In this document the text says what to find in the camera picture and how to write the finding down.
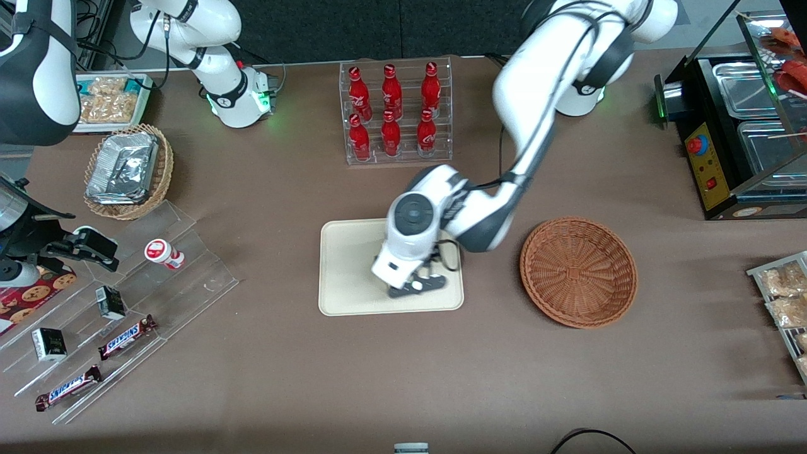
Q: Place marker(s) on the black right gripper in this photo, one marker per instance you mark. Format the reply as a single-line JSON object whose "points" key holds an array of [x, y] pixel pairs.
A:
{"points": [[39, 234]]}

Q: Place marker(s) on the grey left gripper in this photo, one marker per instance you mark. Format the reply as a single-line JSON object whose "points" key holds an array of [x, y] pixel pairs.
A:
{"points": [[433, 257]]}

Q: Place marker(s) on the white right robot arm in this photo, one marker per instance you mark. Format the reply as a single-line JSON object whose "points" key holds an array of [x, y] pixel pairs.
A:
{"points": [[220, 94]]}

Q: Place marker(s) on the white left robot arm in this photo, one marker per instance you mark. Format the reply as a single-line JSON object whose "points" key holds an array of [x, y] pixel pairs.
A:
{"points": [[536, 94]]}

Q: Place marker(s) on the beige plastic tray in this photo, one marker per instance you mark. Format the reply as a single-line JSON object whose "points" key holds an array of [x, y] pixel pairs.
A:
{"points": [[353, 271]]}

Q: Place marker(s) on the light wicker basket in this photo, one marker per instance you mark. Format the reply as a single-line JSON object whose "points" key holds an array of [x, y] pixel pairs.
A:
{"points": [[162, 176]]}

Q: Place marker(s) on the white snack tray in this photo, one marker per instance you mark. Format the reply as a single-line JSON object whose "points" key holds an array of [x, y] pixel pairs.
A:
{"points": [[144, 94]]}

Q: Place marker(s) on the brown wicker basket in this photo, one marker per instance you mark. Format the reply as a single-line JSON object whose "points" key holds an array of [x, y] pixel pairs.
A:
{"points": [[577, 271]]}

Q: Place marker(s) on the small black carton box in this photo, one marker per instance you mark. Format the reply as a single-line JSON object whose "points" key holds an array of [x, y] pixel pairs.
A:
{"points": [[49, 344], [110, 302]]}

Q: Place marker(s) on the small red white bottle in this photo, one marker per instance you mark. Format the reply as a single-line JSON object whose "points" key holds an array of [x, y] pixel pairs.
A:
{"points": [[161, 252]]}

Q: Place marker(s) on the red plaid cookie box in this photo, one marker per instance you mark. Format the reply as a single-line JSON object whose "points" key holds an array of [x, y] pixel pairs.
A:
{"points": [[31, 299]]}

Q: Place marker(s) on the silver foil packet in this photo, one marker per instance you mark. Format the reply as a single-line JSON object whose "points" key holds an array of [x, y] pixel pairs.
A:
{"points": [[123, 167]]}

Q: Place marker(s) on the Snickers chocolate bar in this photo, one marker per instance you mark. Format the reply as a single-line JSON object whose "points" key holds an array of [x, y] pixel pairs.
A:
{"points": [[68, 388], [126, 337]]}

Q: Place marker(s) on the clear acrylic tiered stand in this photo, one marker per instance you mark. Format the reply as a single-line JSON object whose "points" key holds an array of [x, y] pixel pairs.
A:
{"points": [[189, 277]]}

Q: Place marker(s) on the clear acrylic bottle rack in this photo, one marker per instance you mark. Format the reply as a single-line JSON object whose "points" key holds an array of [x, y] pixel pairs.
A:
{"points": [[406, 157]]}

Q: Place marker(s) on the red Coca-Cola bottle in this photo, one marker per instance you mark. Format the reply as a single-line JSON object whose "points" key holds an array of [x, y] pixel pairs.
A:
{"points": [[392, 94], [360, 142], [431, 91], [426, 135], [359, 94], [391, 139]]}

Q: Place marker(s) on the clear bag of snacks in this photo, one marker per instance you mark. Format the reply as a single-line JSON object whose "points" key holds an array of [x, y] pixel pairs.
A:
{"points": [[108, 85], [791, 312], [107, 108], [802, 342], [785, 280]]}

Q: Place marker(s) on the small grey device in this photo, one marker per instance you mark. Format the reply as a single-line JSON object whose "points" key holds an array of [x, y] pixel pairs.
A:
{"points": [[411, 448]]}

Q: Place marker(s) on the black food warmer case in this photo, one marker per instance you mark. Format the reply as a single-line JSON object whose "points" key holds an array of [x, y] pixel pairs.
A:
{"points": [[709, 167]]}

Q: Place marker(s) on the steel food pan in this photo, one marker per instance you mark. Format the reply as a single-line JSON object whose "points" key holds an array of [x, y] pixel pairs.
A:
{"points": [[747, 91], [772, 154]]}

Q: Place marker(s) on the grey display rack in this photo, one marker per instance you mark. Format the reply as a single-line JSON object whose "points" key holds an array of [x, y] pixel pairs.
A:
{"points": [[785, 343]]}

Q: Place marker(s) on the red food item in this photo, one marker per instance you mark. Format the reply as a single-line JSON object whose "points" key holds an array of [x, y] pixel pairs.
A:
{"points": [[788, 44]]}

